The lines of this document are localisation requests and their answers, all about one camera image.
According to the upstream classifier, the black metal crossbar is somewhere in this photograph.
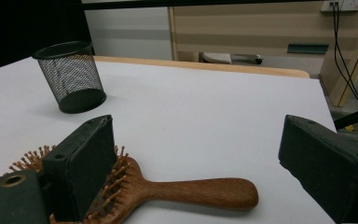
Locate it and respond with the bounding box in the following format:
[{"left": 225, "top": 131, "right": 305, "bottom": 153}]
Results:
[{"left": 81, "top": 0, "right": 324, "bottom": 10}]

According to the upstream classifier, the black curtain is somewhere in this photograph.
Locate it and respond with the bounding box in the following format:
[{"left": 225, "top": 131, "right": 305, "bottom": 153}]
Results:
[{"left": 0, "top": 0, "right": 92, "bottom": 74}]

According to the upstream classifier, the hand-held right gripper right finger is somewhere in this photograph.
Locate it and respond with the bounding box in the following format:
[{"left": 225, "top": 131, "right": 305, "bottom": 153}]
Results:
[{"left": 278, "top": 114, "right": 358, "bottom": 224}]

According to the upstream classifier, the wooden hairbrush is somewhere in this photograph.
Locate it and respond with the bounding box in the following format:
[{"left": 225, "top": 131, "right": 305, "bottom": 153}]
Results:
[{"left": 0, "top": 144, "right": 259, "bottom": 224}]

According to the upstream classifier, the black metal stand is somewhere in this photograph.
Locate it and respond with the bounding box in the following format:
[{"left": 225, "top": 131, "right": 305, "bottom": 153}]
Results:
[{"left": 334, "top": 104, "right": 358, "bottom": 131}]

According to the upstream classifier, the dark green drawer label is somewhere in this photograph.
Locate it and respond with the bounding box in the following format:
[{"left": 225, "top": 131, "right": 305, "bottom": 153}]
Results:
[{"left": 287, "top": 42, "right": 330, "bottom": 55}]

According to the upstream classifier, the yellow black striped tape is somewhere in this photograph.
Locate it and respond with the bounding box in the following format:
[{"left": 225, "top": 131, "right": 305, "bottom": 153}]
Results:
[{"left": 344, "top": 124, "right": 358, "bottom": 153}]

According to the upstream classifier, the black cable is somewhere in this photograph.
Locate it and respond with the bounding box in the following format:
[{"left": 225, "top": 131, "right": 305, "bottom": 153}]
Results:
[{"left": 331, "top": 2, "right": 358, "bottom": 107}]

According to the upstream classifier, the white cabinet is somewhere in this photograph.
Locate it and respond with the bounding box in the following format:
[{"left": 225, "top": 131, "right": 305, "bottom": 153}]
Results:
[{"left": 83, "top": 7, "right": 173, "bottom": 62}]

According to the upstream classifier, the black mesh pen holder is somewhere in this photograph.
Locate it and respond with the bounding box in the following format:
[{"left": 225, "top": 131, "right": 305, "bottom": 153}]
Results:
[{"left": 32, "top": 40, "right": 107, "bottom": 115}]

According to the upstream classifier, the light wooden desk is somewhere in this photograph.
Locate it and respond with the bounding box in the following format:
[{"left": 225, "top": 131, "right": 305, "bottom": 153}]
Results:
[{"left": 167, "top": 0, "right": 358, "bottom": 108}]

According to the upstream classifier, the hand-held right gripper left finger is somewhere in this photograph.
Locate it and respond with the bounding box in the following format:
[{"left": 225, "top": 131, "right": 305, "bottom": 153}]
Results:
[{"left": 41, "top": 114, "right": 117, "bottom": 222}]

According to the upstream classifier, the white power socket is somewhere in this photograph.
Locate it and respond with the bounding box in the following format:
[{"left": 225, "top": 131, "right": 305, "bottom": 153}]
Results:
[{"left": 320, "top": 0, "right": 358, "bottom": 13}]

